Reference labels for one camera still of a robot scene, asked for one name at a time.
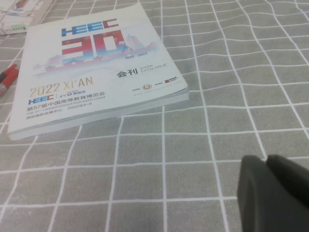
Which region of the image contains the orange map cover book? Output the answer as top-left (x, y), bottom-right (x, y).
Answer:
top-left (0, 0), bottom-right (45, 36)

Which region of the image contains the red cap black marker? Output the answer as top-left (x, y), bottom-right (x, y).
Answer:
top-left (0, 63), bottom-right (19, 82)

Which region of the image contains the red retractable gel pen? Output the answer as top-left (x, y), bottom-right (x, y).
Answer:
top-left (0, 69), bottom-right (19, 99)

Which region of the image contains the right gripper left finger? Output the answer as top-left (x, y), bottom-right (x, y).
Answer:
top-left (237, 155), bottom-right (309, 232)

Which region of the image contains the grey white-grid tablecloth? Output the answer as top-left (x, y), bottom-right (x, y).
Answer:
top-left (0, 0), bottom-right (309, 232)

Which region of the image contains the white HEEC show catalogue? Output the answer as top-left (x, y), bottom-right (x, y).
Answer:
top-left (7, 1), bottom-right (189, 141)

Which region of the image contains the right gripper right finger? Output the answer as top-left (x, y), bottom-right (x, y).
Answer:
top-left (266, 154), bottom-right (309, 208)

